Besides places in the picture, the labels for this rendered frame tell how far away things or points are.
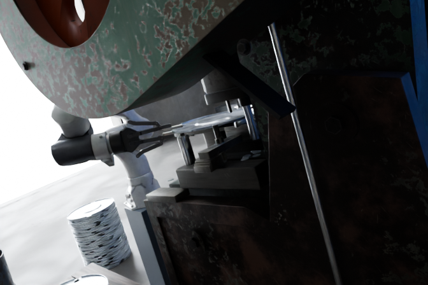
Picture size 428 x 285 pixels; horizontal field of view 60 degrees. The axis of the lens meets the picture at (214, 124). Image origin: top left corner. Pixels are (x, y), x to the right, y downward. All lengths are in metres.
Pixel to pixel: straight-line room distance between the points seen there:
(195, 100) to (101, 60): 6.61
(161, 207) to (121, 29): 0.63
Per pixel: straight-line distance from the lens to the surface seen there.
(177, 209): 1.10
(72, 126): 1.23
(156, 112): 6.68
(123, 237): 2.44
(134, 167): 1.70
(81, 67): 0.84
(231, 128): 1.09
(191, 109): 7.23
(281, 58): 0.70
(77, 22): 1.00
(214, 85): 1.09
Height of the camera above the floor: 0.95
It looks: 8 degrees down
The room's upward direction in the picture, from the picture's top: 16 degrees counter-clockwise
